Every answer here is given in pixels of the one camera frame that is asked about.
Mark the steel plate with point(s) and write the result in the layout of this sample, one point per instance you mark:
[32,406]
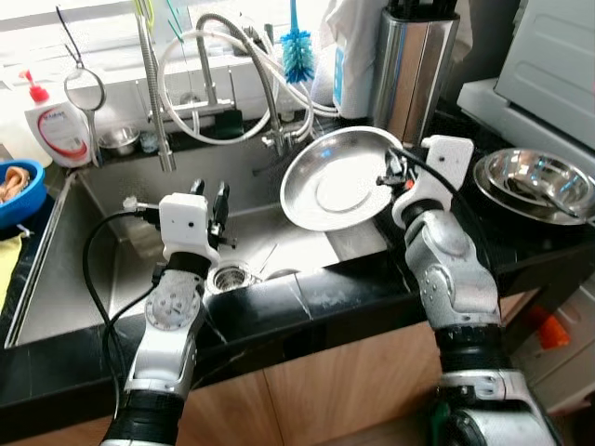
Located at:
[491,200]
[335,181]

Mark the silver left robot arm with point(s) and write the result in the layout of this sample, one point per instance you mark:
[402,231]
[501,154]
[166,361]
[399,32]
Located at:
[172,316]

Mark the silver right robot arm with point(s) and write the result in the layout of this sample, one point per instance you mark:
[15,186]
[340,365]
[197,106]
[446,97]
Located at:
[456,279]

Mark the round steel sink drain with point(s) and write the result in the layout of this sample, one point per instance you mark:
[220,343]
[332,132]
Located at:
[231,276]

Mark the dark green sponge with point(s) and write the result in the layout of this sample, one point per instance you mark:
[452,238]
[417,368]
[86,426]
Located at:
[228,125]

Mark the tiny steel bowl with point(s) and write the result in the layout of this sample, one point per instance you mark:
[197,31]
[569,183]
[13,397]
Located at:
[119,139]

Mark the flexible steel gooseneck faucet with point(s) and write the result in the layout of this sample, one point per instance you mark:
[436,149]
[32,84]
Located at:
[160,102]

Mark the steel knife block with knives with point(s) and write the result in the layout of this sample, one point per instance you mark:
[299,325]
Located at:
[414,70]

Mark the stainless steel sink basin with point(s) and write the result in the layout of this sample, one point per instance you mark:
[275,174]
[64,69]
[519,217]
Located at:
[121,269]

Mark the white water filter teal label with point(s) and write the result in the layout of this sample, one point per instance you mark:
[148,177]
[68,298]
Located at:
[353,74]

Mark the white washing machine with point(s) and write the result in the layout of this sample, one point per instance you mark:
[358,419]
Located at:
[483,102]

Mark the steel mixer tap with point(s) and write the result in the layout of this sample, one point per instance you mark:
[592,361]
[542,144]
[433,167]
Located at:
[206,74]

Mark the large steel bowl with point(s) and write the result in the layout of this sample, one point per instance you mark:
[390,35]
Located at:
[539,172]

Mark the round metal mesh strainer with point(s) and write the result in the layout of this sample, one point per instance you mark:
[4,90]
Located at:
[85,88]

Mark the white red soap pump bottle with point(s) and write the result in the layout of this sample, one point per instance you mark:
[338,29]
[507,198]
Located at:
[58,130]

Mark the blue bottle brush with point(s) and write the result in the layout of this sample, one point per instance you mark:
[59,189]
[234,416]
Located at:
[297,56]

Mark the white hanging towel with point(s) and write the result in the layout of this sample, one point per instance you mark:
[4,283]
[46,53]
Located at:
[358,23]

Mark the steel cutlery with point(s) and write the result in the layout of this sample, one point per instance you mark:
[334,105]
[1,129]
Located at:
[558,200]

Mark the blue plastic bowl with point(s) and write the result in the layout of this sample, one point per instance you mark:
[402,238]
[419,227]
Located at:
[19,209]

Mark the beige cloth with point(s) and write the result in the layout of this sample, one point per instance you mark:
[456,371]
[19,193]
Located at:
[14,181]

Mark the yellow green plastic hook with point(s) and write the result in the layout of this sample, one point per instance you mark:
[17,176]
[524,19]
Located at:
[144,11]

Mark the translucent spray bottle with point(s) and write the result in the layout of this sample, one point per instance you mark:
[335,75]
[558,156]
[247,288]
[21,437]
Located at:
[11,130]

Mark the white ribbed appliance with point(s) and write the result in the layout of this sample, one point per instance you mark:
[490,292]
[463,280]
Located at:
[548,46]

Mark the black zip tie hook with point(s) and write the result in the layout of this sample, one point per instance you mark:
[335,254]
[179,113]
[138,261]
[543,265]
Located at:
[70,37]

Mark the wooden sink cabinet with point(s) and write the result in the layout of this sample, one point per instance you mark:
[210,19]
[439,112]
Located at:
[353,381]

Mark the yellow cloth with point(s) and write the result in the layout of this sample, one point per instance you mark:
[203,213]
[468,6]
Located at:
[5,265]

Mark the orange plastic object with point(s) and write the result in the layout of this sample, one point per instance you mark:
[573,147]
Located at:
[550,330]

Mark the green plastic bucket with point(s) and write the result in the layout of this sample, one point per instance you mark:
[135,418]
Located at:
[435,423]

